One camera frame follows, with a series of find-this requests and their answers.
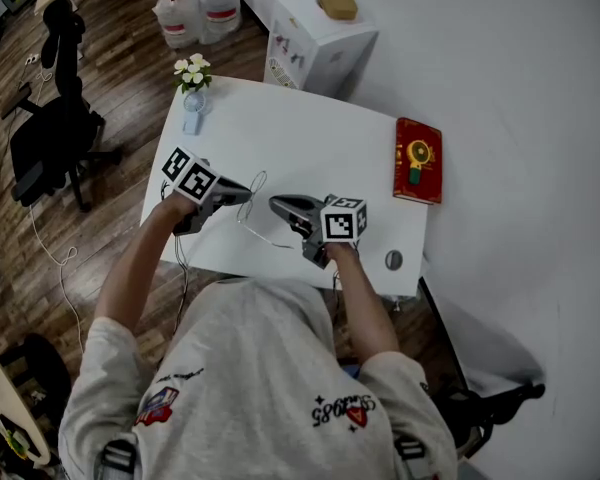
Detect black office chair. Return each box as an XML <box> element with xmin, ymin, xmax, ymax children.
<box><xmin>2</xmin><ymin>0</ymin><xmax>124</xmax><ymax>213</ymax></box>

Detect tan box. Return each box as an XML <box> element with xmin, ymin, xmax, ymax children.
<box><xmin>316</xmin><ymin>0</ymin><xmax>359</xmax><ymax>21</ymax></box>

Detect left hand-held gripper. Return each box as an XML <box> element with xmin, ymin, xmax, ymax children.
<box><xmin>161</xmin><ymin>146</ymin><xmax>254</xmax><ymax>236</ymax></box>

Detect black strap buckle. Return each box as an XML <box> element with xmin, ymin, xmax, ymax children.
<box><xmin>98</xmin><ymin>437</ymin><xmax>139</xmax><ymax>477</ymax></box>
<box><xmin>394</xmin><ymin>435</ymin><xmax>428</xmax><ymax>464</ymax></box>

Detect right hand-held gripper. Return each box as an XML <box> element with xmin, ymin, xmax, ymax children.
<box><xmin>268</xmin><ymin>194</ymin><xmax>369</xmax><ymax>270</ymax></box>

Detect person's left forearm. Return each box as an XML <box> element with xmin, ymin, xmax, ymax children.
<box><xmin>94</xmin><ymin>192</ymin><xmax>196</xmax><ymax>334</ymax></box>

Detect white flowers in pot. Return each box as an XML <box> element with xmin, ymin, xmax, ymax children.
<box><xmin>173</xmin><ymin>52</ymin><xmax>214</xmax><ymax>94</ymax></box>

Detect white water dispenser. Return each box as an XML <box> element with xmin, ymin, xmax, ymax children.
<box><xmin>263</xmin><ymin>0</ymin><xmax>380</xmax><ymax>100</ymax></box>

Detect yellow green handheld fan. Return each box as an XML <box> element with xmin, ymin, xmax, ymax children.
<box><xmin>406</xmin><ymin>139</ymin><xmax>437</xmax><ymax>187</ymax></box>

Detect person's right forearm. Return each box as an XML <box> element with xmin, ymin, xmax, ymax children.
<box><xmin>324</xmin><ymin>241</ymin><xmax>401</xmax><ymax>367</ymax></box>

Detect white floor cable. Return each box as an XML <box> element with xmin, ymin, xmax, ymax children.
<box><xmin>27</xmin><ymin>62</ymin><xmax>86</xmax><ymax>354</ymax></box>

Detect light blue handheld fan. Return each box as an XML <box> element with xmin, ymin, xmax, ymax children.
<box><xmin>181</xmin><ymin>91</ymin><xmax>209</xmax><ymax>136</ymax></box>

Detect clear-framed eyeglasses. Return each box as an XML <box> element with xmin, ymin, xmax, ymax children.
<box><xmin>235</xmin><ymin>169</ymin><xmax>297</xmax><ymax>250</ymax></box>

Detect red hardcover book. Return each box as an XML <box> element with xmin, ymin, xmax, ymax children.
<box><xmin>392</xmin><ymin>116</ymin><xmax>444</xmax><ymax>206</ymax></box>

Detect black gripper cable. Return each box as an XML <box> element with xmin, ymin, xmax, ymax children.
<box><xmin>172</xmin><ymin>235</ymin><xmax>191</xmax><ymax>339</ymax></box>

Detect black chair with armrest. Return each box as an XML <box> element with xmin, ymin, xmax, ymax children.
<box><xmin>429</xmin><ymin>381</ymin><xmax>546</xmax><ymax>459</ymax></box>

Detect person's grey printed shirt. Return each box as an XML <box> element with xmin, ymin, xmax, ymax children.
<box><xmin>57</xmin><ymin>277</ymin><xmax>459</xmax><ymax>480</ymax></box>

